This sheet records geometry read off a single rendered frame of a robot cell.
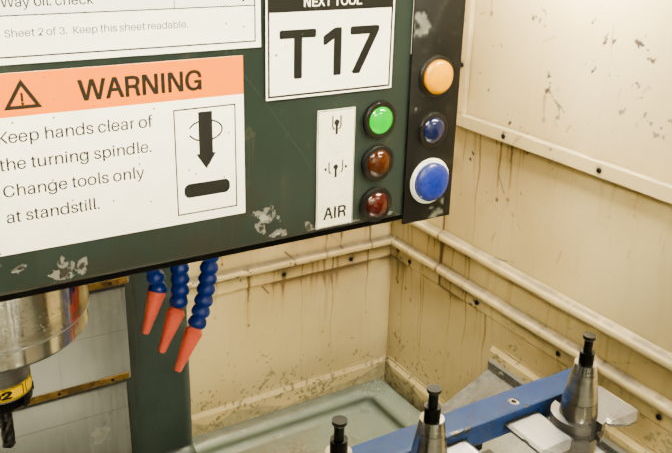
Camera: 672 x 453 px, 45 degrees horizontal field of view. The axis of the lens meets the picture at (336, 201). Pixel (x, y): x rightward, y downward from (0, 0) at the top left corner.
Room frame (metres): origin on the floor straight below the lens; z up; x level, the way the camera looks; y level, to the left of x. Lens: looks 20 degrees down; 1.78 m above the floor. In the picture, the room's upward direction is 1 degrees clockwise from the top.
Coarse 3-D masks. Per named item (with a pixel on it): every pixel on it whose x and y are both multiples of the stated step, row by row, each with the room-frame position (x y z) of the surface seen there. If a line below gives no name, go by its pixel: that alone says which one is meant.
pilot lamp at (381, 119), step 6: (378, 108) 0.55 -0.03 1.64; (384, 108) 0.55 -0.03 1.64; (372, 114) 0.55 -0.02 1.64; (378, 114) 0.55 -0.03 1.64; (384, 114) 0.55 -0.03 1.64; (390, 114) 0.56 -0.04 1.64; (372, 120) 0.55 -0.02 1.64; (378, 120) 0.55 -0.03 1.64; (384, 120) 0.55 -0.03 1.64; (390, 120) 0.56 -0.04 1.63; (372, 126) 0.55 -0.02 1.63; (378, 126) 0.55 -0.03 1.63; (384, 126) 0.55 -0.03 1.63; (390, 126) 0.56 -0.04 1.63; (378, 132) 0.55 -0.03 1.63
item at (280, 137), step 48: (240, 48) 0.50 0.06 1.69; (336, 96) 0.54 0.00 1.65; (384, 96) 0.56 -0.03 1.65; (288, 144) 0.52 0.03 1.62; (384, 144) 0.56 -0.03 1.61; (288, 192) 0.52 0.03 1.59; (96, 240) 0.45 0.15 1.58; (144, 240) 0.47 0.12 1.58; (192, 240) 0.48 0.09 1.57; (240, 240) 0.50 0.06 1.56; (288, 240) 0.53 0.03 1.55; (0, 288) 0.42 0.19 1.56; (48, 288) 0.44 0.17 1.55
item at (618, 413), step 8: (600, 392) 0.86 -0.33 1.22; (608, 392) 0.86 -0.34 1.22; (600, 400) 0.84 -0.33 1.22; (608, 400) 0.84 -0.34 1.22; (616, 400) 0.84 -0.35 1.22; (608, 408) 0.83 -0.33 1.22; (616, 408) 0.83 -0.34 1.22; (624, 408) 0.83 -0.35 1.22; (632, 408) 0.83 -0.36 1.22; (608, 416) 0.81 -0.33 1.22; (616, 416) 0.81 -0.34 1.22; (624, 416) 0.81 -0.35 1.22; (632, 416) 0.81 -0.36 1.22; (608, 424) 0.80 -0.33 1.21; (616, 424) 0.80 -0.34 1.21; (624, 424) 0.80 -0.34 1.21; (632, 424) 0.80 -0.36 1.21
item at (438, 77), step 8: (432, 64) 0.57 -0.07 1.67; (440, 64) 0.58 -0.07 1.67; (448, 64) 0.58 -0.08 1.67; (432, 72) 0.57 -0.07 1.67; (440, 72) 0.58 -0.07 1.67; (448, 72) 0.58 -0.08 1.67; (424, 80) 0.57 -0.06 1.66; (432, 80) 0.57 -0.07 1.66; (440, 80) 0.58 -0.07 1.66; (448, 80) 0.58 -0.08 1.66; (432, 88) 0.57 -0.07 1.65; (440, 88) 0.58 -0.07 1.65
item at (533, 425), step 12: (516, 420) 0.80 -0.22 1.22; (528, 420) 0.80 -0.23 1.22; (540, 420) 0.80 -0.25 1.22; (516, 432) 0.78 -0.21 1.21; (528, 432) 0.78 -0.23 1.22; (540, 432) 0.78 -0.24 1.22; (552, 432) 0.78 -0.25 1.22; (564, 432) 0.78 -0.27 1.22; (528, 444) 0.76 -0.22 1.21; (540, 444) 0.75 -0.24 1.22; (552, 444) 0.75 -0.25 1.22; (564, 444) 0.76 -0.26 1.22
